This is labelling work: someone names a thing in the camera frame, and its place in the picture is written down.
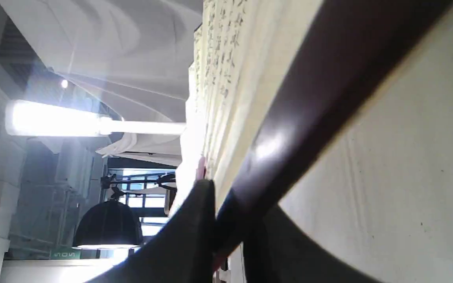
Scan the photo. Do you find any grey backdrop curtain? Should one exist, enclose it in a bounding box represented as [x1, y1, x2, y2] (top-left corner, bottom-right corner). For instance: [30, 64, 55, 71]
[0, 0, 203, 165]

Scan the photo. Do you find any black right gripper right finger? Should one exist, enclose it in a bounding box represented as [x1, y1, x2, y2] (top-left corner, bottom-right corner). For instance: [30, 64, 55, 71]
[243, 206, 377, 283]

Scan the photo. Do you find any white desk lamp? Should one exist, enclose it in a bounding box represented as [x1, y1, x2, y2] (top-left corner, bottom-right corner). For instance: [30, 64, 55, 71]
[5, 100, 186, 137]

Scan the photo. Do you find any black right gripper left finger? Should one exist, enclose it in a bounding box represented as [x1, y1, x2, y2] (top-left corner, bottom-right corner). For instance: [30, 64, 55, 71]
[90, 180, 215, 283]

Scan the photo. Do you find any cream paper folding fan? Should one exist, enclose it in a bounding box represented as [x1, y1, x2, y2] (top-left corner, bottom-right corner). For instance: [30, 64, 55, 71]
[186, 0, 453, 283]

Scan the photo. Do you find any black dome pendant lamp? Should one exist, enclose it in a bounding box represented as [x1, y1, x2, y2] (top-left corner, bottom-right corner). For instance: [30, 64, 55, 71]
[72, 194, 143, 250]

